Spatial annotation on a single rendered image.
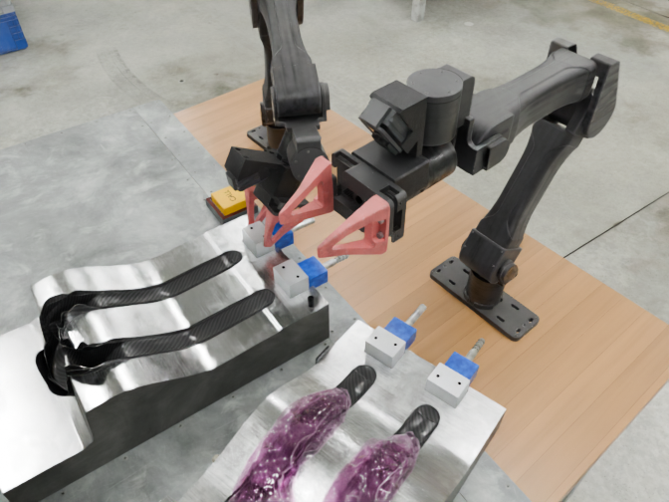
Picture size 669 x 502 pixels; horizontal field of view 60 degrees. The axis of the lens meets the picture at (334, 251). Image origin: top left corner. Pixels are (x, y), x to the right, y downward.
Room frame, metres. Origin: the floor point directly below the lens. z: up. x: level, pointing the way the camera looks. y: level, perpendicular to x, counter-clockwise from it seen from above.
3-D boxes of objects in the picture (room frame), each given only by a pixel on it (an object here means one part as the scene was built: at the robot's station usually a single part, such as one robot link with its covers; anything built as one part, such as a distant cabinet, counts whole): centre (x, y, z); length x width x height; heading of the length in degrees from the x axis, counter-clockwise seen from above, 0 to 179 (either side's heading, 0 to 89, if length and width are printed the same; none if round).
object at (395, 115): (0.49, -0.05, 1.25); 0.07 x 0.06 x 0.11; 40
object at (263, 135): (1.13, 0.12, 0.84); 0.20 x 0.07 x 0.08; 40
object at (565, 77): (0.67, -0.26, 1.17); 0.30 x 0.09 x 0.12; 130
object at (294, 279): (0.65, 0.03, 0.89); 0.13 x 0.05 x 0.05; 125
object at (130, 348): (0.55, 0.27, 0.92); 0.35 x 0.16 x 0.09; 125
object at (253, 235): (0.74, 0.09, 0.89); 0.13 x 0.05 x 0.05; 125
